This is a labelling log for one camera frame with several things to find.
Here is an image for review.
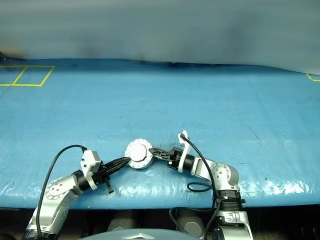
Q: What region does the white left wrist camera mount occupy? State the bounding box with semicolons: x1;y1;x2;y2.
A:
79;149;103;190

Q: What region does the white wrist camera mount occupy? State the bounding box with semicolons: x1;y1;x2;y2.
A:
79;149;103;190
177;129;194;174

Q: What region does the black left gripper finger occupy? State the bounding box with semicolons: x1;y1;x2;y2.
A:
107;158;131;174
104;155;131;168

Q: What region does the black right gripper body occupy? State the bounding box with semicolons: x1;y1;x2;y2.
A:
166;146;188;173

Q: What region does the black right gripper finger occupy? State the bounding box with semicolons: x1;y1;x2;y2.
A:
151;152;175;162
148;147;174;156

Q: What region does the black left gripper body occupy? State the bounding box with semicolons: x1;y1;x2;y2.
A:
92;161;115;195

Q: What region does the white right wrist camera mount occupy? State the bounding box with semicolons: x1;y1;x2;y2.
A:
177;129;194;174

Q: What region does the round silver motor lid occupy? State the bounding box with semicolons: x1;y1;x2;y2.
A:
124;137;154;164

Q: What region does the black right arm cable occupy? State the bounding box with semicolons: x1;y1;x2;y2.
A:
179;134;221;240

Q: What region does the dark rounded shape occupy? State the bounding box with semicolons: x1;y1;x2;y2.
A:
174;208;207;239
106;210;138;233

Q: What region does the blue plastic table cover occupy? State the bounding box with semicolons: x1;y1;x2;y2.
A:
0;57;320;211

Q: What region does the grey robot torso silver emblem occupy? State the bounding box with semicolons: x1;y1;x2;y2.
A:
84;227;202;240

